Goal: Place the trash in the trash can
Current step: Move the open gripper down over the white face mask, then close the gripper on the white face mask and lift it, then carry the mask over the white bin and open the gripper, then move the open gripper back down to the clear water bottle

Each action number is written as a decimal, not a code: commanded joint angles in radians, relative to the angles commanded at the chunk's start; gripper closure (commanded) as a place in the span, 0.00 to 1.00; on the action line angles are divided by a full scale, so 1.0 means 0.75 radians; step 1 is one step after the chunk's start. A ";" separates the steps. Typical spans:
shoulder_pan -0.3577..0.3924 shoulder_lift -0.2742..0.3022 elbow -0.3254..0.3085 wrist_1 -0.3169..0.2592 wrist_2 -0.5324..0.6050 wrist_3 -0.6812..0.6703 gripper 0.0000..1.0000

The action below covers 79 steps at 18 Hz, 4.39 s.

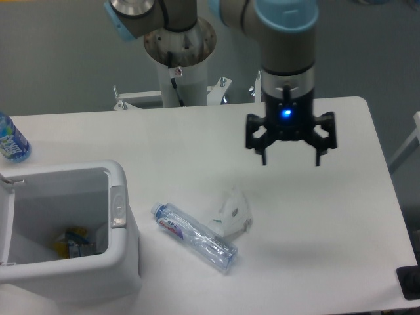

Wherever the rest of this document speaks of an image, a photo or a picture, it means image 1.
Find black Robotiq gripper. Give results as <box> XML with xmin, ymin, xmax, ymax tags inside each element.
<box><xmin>245</xmin><ymin>89</ymin><xmax>337</xmax><ymax>166</ymax></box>

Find crushed clear plastic water bottle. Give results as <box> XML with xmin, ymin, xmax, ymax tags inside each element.
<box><xmin>150</xmin><ymin>203</ymin><xmax>238</xmax><ymax>272</ymax></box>

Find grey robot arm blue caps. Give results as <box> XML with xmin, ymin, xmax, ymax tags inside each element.
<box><xmin>104</xmin><ymin>1</ymin><xmax>337</xmax><ymax>157</ymax></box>

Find yellow and blue trash wrappers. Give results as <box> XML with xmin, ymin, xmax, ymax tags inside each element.
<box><xmin>53</xmin><ymin>226</ymin><xmax>98</xmax><ymax>259</ymax></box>

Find white plastic trash can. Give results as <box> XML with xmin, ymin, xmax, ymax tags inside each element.
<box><xmin>1</xmin><ymin>161</ymin><xmax>142</xmax><ymax>302</ymax></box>

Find blue labelled drink bottle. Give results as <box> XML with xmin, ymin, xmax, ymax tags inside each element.
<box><xmin>1</xmin><ymin>112</ymin><xmax>32</xmax><ymax>163</ymax></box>

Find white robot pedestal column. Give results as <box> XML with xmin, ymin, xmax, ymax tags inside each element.
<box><xmin>143</xmin><ymin>18</ymin><xmax>217</xmax><ymax>108</ymax></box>

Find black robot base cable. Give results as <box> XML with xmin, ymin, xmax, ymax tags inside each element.
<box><xmin>167</xmin><ymin>51</ymin><xmax>186</xmax><ymax>108</ymax></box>

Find white frame at right edge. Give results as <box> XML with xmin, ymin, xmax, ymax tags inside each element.
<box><xmin>388</xmin><ymin>112</ymin><xmax>419</xmax><ymax>174</ymax></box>

